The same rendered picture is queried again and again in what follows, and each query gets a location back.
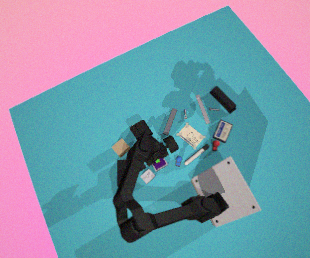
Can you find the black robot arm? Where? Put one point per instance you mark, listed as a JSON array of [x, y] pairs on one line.
[[140, 224]]

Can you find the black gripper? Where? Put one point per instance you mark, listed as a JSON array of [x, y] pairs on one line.
[[170, 144]]

